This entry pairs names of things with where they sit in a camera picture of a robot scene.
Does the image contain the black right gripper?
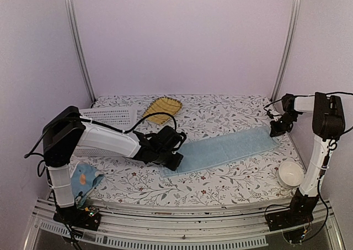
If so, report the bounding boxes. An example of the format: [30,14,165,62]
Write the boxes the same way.
[271,112,299,137]

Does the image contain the light blue towel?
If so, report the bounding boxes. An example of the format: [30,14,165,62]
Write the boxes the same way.
[159,126,280,177]

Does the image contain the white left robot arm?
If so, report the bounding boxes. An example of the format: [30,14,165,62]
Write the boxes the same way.
[42,106,186,225]

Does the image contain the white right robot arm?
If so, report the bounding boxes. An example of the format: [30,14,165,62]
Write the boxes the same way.
[269,92,345,198]

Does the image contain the white bowl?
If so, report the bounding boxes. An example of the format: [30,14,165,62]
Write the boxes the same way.
[277,161,304,188]

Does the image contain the floral patterned table mat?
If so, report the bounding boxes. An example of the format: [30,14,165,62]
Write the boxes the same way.
[70,94,300,208]

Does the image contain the woven bamboo tray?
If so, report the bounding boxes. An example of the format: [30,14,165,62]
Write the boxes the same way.
[143,97,183,125]

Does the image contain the white plastic mesh basket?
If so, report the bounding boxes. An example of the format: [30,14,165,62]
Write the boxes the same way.
[73,107,137,157]

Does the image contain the blue cartoon print towel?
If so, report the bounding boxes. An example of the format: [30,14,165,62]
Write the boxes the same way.
[71,162,104,208]

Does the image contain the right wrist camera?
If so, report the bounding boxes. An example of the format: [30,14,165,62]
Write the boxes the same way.
[265,109,282,121]

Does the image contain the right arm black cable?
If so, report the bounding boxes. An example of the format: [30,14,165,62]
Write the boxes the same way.
[263,91,353,234]

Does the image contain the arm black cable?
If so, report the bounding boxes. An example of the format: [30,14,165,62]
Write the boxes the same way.
[24,113,177,178]
[263,91,353,234]

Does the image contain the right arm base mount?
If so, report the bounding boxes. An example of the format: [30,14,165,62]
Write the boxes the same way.
[265,189,319,231]

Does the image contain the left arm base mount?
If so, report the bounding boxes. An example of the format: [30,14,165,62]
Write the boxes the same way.
[53,205,101,231]

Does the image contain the aluminium front rail frame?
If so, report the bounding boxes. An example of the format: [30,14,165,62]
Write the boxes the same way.
[24,198,347,249]

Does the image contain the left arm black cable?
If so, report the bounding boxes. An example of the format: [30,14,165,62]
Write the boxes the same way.
[24,113,177,178]

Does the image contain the right aluminium frame post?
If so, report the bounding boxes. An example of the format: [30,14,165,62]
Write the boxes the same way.
[271,0,301,102]

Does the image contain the aluminium frame post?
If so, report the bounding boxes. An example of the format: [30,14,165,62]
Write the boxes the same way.
[64,0,96,104]
[271,0,301,102]

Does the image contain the left aluminium frame post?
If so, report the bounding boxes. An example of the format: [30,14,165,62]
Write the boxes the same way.
[64,0,96,104]

